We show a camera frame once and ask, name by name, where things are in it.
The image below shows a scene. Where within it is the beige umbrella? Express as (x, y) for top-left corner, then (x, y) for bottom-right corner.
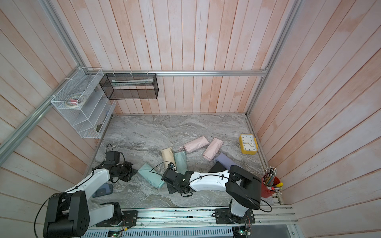
(161, 147), (176, 170)

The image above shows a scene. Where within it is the red pen holder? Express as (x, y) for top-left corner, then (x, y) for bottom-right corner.
(261, 166), (283, 198)

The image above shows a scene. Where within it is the lavender umbrella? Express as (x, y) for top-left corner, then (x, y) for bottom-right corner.
(215, 153), (238, 170)

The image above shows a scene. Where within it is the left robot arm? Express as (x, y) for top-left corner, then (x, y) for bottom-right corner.
(43, 151), (138, 238)

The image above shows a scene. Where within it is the black umbrella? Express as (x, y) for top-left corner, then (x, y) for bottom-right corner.
(208, 161), (228, 173)

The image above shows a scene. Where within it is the white wire shelf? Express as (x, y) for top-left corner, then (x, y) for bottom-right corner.
(51, 67), (116, 139)

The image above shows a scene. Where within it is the pink umbrella right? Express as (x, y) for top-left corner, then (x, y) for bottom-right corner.
(202, 138), (223, 161)

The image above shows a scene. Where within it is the mint green umbrella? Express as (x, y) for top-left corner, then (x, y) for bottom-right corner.
(138, 163), (164, 188)
(174, 151), (188, 175)

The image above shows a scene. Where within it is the black mesh basket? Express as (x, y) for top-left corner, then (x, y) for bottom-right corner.
(100, 72), (159, 100)

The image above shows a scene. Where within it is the tape roll on shelf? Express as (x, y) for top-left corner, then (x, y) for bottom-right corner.
(64, 94), (86, 108)

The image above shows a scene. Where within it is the pink umbrella left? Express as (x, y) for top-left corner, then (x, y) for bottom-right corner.
(178, 136), (209, 153)

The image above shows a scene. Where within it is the blue phone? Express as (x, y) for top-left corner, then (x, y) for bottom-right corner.
(92, 183), (113, 198)

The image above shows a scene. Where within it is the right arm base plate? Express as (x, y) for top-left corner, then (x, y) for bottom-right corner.
(212, 208), (256, 225)

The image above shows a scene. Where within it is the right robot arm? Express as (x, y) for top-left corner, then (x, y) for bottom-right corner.
(162, 166), (262, 224)

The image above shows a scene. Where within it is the yellow alarm clock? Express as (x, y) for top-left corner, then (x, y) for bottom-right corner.
(239, 134), (259, 155)

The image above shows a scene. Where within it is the pink umbrella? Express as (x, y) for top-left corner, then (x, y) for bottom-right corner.
(178, 136), (209, 153)
(202, 138), (223, 161)

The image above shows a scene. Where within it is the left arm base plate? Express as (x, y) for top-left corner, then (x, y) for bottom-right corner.
(96, 210), (138, 227)

